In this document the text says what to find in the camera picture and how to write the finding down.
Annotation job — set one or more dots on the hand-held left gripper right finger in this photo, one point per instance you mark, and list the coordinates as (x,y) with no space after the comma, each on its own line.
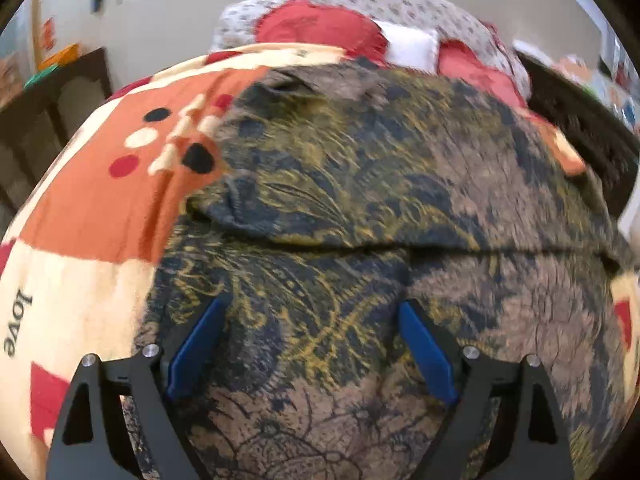
(426,351)

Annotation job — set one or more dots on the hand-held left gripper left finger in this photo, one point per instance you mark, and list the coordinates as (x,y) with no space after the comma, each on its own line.
(199,346)

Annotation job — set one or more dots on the brown patterned lace garment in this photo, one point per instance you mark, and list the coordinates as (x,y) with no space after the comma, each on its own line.
(350,185)

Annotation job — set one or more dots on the orange red printed blanket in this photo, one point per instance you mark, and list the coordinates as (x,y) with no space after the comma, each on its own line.
(90,210)

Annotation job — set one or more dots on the dark wooden side table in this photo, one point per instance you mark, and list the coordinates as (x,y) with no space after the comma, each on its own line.
(50,110)

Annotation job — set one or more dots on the dark wooden cabinet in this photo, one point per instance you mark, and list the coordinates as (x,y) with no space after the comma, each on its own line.
(585,120)

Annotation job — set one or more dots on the red heart pillow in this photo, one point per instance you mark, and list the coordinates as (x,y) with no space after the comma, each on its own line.
(310,27)
(470,71)

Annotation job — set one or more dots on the white pillow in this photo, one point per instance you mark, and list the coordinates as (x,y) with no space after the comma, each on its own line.
(410,45)

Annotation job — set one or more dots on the green packet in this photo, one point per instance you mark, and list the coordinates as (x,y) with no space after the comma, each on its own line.
(39,77)

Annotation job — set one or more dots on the colourful clutter pile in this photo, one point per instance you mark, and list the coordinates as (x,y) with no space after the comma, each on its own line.
(607,90)

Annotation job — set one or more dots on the orange box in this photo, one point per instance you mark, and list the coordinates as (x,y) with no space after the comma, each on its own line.
(61,56)

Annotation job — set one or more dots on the red wall sticker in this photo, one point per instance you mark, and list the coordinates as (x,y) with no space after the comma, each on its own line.
(48,34)

